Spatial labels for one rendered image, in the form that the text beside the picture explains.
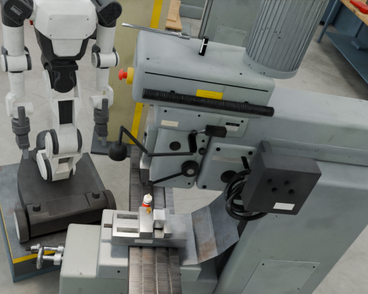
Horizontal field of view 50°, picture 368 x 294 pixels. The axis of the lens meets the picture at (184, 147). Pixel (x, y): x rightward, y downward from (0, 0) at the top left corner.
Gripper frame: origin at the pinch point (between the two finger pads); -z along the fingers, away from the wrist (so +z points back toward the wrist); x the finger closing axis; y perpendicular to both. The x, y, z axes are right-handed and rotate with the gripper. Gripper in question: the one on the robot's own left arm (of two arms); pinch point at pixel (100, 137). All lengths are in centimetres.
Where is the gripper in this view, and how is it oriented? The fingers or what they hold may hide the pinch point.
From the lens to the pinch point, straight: 237.6
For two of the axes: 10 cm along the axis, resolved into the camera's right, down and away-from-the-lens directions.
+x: 4.9, 4.7, -7.3
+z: 1.2, -8.7, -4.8
